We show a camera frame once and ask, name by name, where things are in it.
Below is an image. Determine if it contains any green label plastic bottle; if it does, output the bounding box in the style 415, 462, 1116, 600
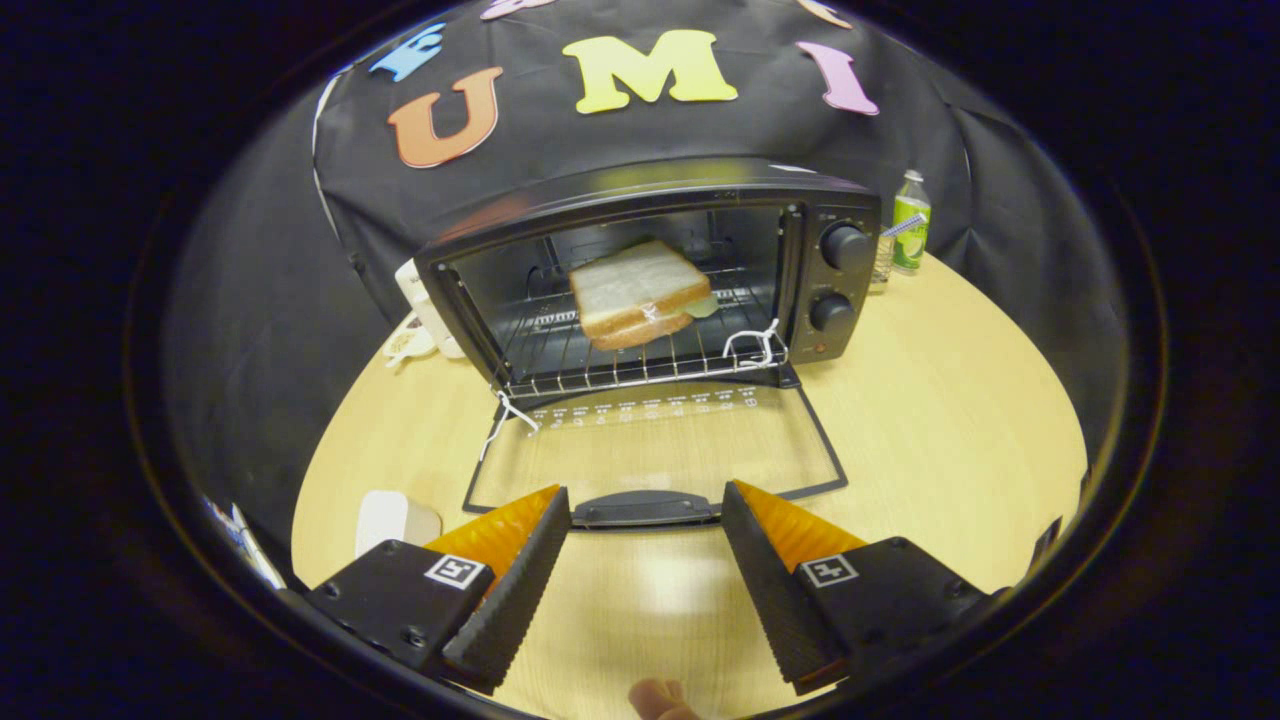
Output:
890, 170, 933, 273

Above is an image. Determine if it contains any white rectangular plate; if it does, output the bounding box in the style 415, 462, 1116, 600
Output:
355, 490, 443, 559

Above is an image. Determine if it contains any black backdrop cloth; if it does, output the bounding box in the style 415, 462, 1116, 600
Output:
165, 0, 1131, 521

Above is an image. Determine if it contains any small white condiment dish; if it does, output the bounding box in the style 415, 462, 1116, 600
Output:
382, 315, 438, 369

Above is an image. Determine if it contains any toast sandwich with lettuce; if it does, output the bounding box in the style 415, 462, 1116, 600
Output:
568, 238, 721, 352

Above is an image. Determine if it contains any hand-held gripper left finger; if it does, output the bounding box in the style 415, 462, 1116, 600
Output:
305, 485, 573, 696

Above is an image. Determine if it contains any white toaster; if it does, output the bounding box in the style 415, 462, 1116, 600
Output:
395, 258, 466, 361

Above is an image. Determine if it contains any black toaster oven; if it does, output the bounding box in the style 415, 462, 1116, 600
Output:
413, 155, 883, 529

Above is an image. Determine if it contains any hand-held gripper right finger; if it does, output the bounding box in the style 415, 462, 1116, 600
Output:
720, 481, 993, 697

